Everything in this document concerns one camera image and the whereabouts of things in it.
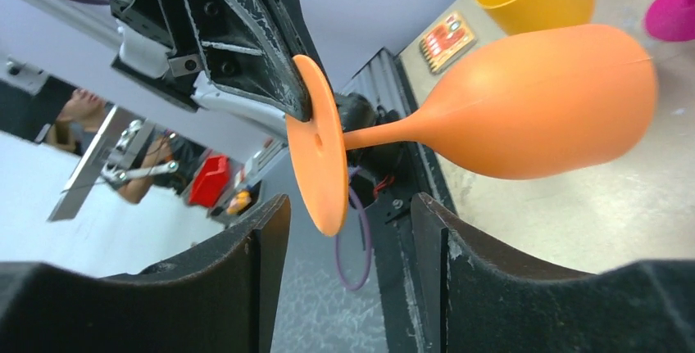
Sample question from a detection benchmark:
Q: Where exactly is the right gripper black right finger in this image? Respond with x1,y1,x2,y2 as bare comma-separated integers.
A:
411,193,694,352

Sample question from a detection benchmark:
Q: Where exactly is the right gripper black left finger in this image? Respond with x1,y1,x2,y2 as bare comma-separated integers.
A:
1,194,291,352

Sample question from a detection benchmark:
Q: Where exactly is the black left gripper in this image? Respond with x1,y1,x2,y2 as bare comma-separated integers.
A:
110,0,319,122

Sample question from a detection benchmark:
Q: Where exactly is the orange wine glass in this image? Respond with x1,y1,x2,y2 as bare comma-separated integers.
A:
286,24,657,237

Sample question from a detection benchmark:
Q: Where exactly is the pink wine glass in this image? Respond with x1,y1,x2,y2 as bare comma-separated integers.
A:
644,0,694,42

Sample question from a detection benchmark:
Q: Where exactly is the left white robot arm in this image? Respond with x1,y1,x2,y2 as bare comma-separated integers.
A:
111,0,318,138

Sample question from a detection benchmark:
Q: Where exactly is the red bin in background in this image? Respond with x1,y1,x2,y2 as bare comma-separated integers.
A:
189,155,231,208

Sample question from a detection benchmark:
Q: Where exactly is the person in background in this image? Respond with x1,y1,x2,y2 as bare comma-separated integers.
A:
44,88,208,206

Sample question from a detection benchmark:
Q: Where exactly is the orange small circuit board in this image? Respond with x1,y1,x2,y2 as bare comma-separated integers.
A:
419,11,477,75

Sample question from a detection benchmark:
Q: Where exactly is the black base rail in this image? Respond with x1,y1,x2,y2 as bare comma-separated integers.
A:
336,48,452,352

